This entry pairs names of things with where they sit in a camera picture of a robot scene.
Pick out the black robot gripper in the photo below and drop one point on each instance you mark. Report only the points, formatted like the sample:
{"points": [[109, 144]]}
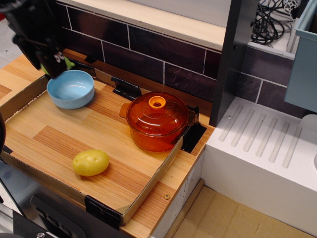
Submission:
{"points": [[36, 34]]}

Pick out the green plastic pear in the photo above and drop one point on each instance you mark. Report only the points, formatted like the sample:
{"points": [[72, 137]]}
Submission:
{"points": [[69, 65]]}

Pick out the light blue bowl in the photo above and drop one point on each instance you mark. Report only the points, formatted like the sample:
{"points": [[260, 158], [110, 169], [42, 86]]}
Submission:
{"points": [[72, 89]]}

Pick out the yellow plastic potato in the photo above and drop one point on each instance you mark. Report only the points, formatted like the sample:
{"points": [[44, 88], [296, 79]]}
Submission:
{"points": [[90, 162]]}

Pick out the orange glass pot lid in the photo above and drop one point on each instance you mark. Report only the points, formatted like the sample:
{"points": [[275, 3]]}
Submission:
{"points": [[157, 114]]}

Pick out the orange glass pot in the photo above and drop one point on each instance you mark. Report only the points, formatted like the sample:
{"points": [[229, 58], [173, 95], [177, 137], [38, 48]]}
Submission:
{"points": [[156, 143]]}

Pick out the white dish drainer sink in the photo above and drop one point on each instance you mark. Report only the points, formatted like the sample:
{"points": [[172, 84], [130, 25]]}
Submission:
{"points": [[266, 160]]}

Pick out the light blue bin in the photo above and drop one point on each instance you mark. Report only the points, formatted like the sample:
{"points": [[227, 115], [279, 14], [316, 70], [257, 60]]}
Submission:
{"points": [[302, 86]]}

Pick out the dark grey vertical post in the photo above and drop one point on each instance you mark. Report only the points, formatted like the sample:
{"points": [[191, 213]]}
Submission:
{"points": [[238, 33]]}

